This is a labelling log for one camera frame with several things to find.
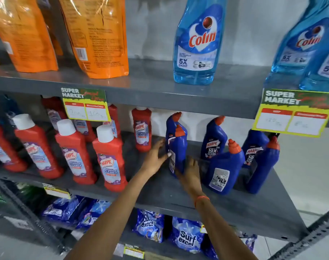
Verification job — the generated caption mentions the person's right hand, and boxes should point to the person's right hand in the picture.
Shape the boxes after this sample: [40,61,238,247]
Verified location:
[176,157,206,200]

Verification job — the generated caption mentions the person's left hand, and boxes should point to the person's left hand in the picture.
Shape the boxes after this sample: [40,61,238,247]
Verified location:
[139,138,172,178]

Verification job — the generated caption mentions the blue orange-capped cleaner bottle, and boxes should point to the blue orange-capped cleaner bottle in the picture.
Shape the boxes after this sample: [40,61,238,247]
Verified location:
[168,124,188,178]

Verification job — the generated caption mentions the person's left forearm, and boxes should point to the person's left forearm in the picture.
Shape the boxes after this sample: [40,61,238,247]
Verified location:
[64,170,151,260]

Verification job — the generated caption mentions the person's right forearm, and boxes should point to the person's right forearm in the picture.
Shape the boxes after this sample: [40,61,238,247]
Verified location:
[195,196,259,260]

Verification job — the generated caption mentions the orange wrist band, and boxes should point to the orange wrist band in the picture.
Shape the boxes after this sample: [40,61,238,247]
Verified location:
[194,196,210,208]

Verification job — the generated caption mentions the row of blue toilet cleaners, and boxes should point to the row of blue toilet cleaners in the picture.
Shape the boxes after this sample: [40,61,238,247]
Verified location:
[165,112,280,195]

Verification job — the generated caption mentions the blue detergent packet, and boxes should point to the blue detergent packet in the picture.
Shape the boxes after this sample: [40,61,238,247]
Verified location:
[76,199,112,230]
[133,209,165,243]
[42,195,85,224]
[170,216,206,254]
[239,232,258,253]

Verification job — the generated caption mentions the grey metal shelf rack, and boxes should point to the grey metal shelf rack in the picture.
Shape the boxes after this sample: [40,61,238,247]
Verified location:
[0,57,329,260]

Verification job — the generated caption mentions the group of red cleaner bottles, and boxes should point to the group of red cleaner bottles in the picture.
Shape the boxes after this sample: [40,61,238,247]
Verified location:
[0,96,152,192]

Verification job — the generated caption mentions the green yellow price tag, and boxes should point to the green yellow price tag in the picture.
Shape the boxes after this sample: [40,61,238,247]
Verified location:
[252,88,329,138]
[60,87,111,122]

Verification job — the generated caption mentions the light blue glass cleaner bottle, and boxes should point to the light blue glass cleaner bottle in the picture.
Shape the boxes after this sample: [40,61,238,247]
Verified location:
[173,0,228,85]
[299,23,329,94]
[271,0,329,77]

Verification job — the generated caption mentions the orange refill pouch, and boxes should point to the orange refill pouch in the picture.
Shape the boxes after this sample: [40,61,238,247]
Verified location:
[0,0,59,73]
[37,0,64,56]
[58,0,129,79]

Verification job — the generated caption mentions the dark blue bottle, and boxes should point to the dark blue bottle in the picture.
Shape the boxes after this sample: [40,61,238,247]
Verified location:
[0,94,21,125]

